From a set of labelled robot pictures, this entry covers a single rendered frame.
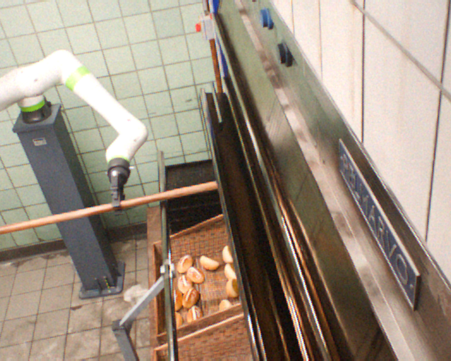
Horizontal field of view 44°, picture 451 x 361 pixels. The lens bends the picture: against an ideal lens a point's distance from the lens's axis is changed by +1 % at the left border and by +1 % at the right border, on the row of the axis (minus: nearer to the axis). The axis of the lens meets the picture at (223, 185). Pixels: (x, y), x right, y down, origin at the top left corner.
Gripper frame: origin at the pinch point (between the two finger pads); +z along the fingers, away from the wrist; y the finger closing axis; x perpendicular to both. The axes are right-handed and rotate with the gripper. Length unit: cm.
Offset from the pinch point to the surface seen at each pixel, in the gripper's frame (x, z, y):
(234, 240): -39, 59, -25
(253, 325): -39, 88, -26
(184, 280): -16, -8, 55
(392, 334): -52, 130, -72
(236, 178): -44, 28, -22
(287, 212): -50, 86, -54
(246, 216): -44, 47, -22
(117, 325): 5.5, 36.9, 23.8
